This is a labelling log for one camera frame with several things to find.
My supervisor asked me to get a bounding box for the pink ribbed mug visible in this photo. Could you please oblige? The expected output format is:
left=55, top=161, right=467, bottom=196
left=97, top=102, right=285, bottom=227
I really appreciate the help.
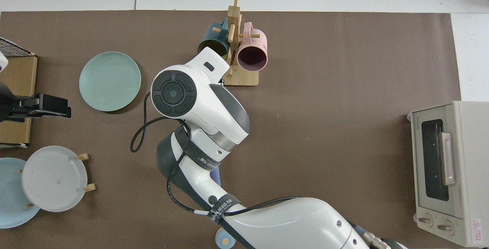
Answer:
left=236, top=22, right=268, bottom=71

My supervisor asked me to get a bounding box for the dark teal mug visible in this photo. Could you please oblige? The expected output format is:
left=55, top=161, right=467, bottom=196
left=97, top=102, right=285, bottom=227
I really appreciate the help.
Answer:
left=197, top=17, right=231, bottom=60

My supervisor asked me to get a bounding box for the wooden plate rack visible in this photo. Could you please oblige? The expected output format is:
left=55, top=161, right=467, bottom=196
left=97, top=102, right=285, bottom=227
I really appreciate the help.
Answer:
left=17, top=153, right=96, bottom=209

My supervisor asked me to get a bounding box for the light blue plate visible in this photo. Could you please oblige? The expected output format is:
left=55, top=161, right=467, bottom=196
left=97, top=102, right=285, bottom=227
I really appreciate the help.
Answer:
left=0, top=157, right=40, bottom=229

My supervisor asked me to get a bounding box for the brown table cloth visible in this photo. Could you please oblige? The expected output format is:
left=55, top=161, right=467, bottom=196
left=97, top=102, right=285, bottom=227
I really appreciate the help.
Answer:
left=0, top=10, right=461, bottom=249

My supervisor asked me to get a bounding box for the grey plate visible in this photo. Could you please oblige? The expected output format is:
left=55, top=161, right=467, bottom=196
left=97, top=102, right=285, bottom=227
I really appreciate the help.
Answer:
left=21, top=146, right=88, bottom=213

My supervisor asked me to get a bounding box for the black pot with blue handle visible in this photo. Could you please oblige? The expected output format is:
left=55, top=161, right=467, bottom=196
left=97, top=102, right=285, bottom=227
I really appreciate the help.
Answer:
left=210, top=165, right=222, bottom=188

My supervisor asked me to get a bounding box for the wire basket with wooden floor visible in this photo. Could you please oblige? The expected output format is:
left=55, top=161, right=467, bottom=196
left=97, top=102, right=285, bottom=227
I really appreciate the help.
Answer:
left=0, top=37, right=39, bottom=149

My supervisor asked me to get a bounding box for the wooden cup stand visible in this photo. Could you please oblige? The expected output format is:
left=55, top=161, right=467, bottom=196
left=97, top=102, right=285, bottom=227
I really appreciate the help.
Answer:
left=220, top=0, right=260, bottom=87

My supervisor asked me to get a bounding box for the pale toaster oven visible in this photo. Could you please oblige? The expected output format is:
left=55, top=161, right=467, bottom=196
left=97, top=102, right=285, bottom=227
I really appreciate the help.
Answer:
left=407, top=101, right=489, bottom=248

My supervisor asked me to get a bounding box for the small blue round thing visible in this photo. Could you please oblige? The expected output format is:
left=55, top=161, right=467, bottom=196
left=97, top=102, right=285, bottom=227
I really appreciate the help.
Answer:
left=215, top=228, right=234, bottom=248

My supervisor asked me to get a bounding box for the pale green plate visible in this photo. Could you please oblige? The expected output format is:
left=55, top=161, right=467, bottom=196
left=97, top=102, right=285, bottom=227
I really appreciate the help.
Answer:
left=79, top=52, right=142, bottom=112

